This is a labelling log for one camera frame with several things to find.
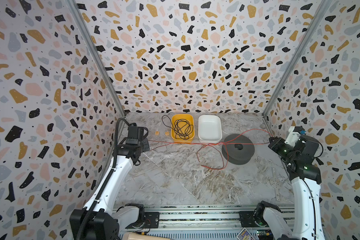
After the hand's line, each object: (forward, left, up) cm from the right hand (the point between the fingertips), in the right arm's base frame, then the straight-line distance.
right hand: (270, 135), depth 71 cm
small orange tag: (+23, +63, -29) cm, 73 cm away
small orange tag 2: (+22, +55, -29) cm, 66 cm away
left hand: (+1, +64, -8) cm, 65 cm away
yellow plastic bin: (+35, +40, -25) cm, 59 cm away
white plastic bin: (+27, +24, -29) cm, 46 cm away
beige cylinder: (-39, +64, -27) cm, 79 cm away
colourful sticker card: (-37, +12, -27) cm, 48 cm away
